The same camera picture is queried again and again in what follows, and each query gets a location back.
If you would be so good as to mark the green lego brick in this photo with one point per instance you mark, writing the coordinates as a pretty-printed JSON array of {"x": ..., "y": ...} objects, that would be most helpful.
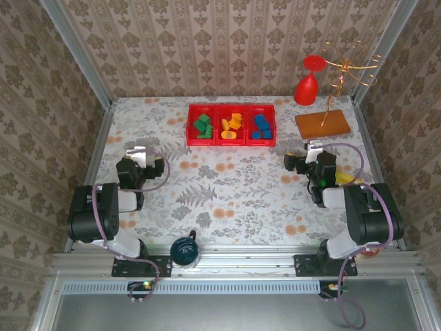
[
  {"x": 198, "y": 125},
  {"x": 208, "y": 131},
  {"x": 201, "y": 136},
  {"x": 205, "y": 119}
]

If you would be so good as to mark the yellow round piece grey label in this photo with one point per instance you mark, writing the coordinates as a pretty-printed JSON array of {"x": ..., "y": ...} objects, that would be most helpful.
[{"x": 234, "y": 134}]

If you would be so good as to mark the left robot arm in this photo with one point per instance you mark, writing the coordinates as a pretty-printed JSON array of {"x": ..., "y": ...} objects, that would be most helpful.
[{"x": 93, "y": 213}]

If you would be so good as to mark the yellow banana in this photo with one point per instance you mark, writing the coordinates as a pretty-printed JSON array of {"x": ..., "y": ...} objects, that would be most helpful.
[{"x": 346, "y": 178}]

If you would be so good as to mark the red plastic bin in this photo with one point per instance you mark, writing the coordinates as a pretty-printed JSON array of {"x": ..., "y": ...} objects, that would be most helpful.
[
  {"x": 191, "y": 138},
  {"x": 220, "y": 112},
  {"x": 249, "y": 112}
]

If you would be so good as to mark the floral printed table cover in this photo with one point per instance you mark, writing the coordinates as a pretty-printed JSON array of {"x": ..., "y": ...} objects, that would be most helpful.
[{"x": 241, "y": 213}]

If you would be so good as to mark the red plastic wine glass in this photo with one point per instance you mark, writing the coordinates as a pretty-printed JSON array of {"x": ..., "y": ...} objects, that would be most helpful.
[{"x": 306, "y": 89}]

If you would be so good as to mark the dark blue ceramic mug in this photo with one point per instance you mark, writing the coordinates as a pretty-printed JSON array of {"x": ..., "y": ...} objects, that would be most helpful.
[{"x": 184, "y": 250}]

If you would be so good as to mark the round red gold tin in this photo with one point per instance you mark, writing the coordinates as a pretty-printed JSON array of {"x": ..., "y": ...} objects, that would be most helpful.
[{"x": 373, "y": 253}]

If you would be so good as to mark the small black electronics board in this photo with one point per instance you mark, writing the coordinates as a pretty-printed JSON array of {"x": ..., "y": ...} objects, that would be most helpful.
[
  {"x": 327, "y": 292},
  {"x": 138, "y": 287}
]

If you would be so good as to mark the grey metal panel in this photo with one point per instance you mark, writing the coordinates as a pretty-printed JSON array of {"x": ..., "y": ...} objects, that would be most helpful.
[{"x": 220, "y": 313}]

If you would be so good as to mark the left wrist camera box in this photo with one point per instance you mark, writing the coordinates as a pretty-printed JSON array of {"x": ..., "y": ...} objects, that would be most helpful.
[{"x": 137, "y": 154}]

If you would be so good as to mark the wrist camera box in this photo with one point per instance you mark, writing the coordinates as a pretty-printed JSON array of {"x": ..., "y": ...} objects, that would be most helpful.
[
  {"x": 314, "y": 150},
  {"x": 137, "y": 154}
]

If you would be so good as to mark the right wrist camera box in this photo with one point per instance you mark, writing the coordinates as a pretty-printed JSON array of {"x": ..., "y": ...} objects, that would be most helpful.
[{"x": 314, "y": 150}]

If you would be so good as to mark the aluminium side rail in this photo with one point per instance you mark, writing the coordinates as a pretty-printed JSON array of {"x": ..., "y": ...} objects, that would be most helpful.
[
  {"x": 98, "y": 145},
  {"x": 371, "y": 145}
]

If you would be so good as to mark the aluminium front rail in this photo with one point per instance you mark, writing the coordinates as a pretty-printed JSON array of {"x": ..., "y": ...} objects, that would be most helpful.
[{"x": 248, "y": 262}]

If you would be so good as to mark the aluminium frame post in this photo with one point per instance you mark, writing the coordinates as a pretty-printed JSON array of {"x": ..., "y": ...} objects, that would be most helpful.
[
  {"x": 78, "y": 51},
  {"x": 381, "y": 51}
]

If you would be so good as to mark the aluminium lower frame rail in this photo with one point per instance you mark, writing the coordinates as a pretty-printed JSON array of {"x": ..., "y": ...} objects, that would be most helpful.
[
  {"x": 48, "y": 307},
  {"x": 421, "y": 307}
]

